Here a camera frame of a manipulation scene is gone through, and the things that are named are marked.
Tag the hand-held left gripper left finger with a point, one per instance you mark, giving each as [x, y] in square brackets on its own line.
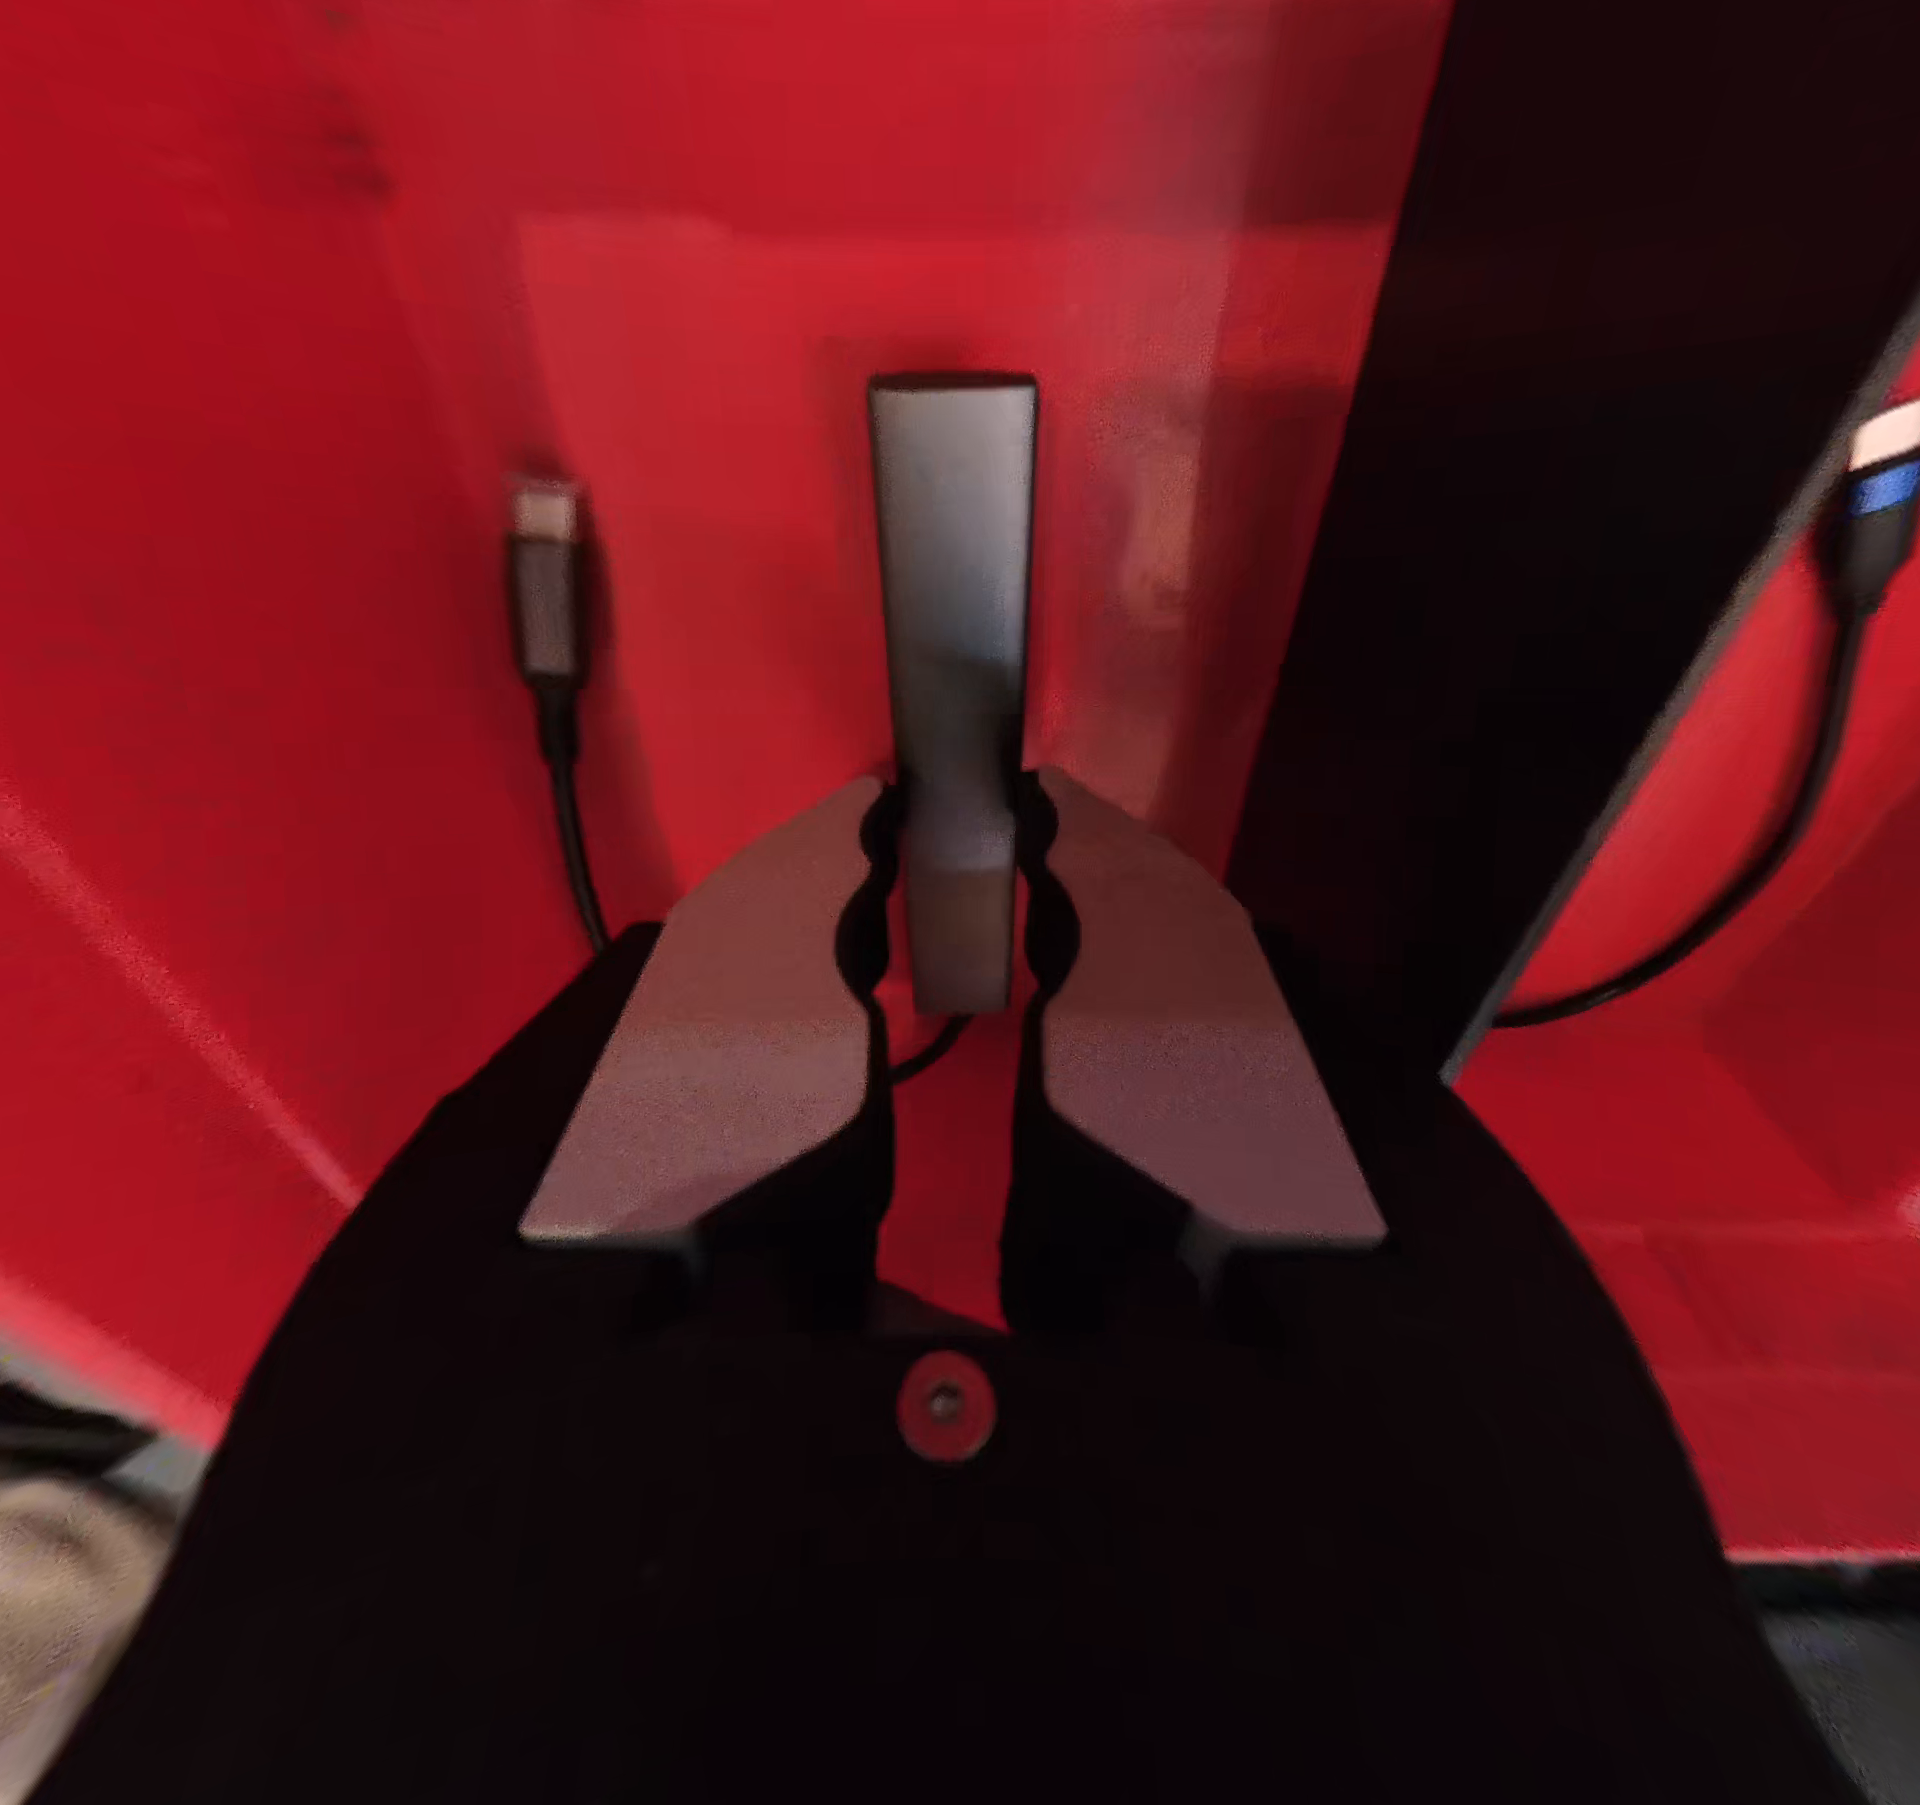
[705, 1085]

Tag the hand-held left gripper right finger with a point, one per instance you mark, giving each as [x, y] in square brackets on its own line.
[1201, 1085]

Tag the grey USB hub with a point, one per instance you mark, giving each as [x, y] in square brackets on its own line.
[952, 561]

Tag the red storage bin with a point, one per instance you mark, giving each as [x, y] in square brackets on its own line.
[451, 334]

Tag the grey desk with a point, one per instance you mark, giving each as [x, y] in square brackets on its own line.
[74, 1579]

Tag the black bin divider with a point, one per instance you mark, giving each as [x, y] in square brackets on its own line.
[1501, 484]

